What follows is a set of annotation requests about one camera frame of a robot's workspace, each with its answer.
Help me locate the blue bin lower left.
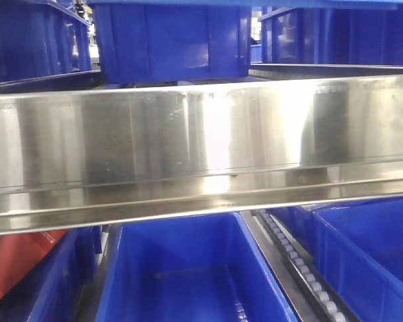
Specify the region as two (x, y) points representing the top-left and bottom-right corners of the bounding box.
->
(0, 227), (101, 321)

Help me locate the blue bin upper left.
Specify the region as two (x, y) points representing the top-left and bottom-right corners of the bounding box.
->
(0, 1), (91, 82)

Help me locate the blue bin upper centre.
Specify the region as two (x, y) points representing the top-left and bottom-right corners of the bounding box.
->
(89, 1), (399, 83)

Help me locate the steel front shelf rail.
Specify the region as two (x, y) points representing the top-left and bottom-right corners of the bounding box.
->
(0, 74), (403, 235)

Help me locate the white roller track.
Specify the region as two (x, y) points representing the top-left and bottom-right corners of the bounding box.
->
(251, 210), (359, 321)

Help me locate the blue bin lower right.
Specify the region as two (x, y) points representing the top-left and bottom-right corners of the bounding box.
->
(268, 197), (403, 321)

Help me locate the blue bin lower centre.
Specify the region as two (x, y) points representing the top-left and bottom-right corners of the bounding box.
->
(95, 213), (296, 321)

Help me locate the blue bin upper right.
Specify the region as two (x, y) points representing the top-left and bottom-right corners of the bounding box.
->
(259, 4), (403, 66)

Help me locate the red bag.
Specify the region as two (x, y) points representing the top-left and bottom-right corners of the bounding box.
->
(0, 229), (67, 300)

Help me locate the blue bin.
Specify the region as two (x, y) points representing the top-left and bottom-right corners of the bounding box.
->
(259, 4), (403, 66)
(89, 1), (399, 83)
(0, 1), (91, 82)
(268, 197), (403, 321)
(0, 227), (101, 321)
(95, 213), (296, 321)

